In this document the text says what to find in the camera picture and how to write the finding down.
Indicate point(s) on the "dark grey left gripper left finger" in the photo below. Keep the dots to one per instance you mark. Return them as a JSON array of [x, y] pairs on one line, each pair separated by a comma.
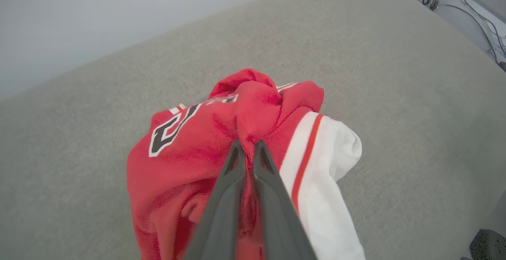
[[221, 212]]

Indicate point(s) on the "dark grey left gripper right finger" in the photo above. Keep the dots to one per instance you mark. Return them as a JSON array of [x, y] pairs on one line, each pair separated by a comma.
[[278, 220]]

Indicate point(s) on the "red fleece cloth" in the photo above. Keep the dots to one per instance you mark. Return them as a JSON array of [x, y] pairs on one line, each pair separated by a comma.
[[185, 161]]

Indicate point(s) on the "grey fabric surface cover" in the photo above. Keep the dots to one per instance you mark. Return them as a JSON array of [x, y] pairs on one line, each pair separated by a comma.
[[395, 94]]

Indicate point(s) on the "black speckled object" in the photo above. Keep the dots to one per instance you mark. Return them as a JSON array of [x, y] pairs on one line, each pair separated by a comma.
[[489, 245]]

